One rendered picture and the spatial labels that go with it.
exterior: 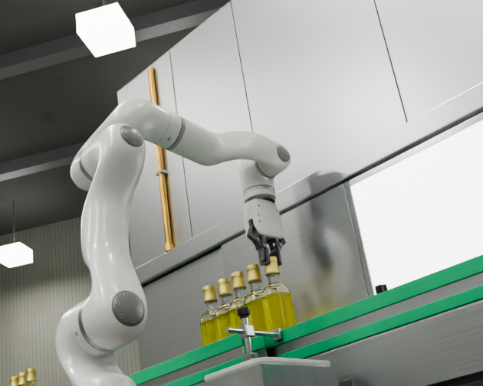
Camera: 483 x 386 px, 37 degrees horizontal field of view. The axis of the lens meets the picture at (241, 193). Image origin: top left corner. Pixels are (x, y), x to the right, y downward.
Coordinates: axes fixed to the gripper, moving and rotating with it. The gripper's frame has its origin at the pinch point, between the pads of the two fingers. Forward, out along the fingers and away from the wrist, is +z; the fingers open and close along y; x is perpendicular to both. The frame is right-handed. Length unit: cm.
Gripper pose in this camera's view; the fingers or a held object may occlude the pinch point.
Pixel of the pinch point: (270, 257)
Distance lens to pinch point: 185.3
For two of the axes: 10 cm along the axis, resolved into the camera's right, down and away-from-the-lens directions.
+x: 7.0, -3.9, -6.1
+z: 1.4, 9.0, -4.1
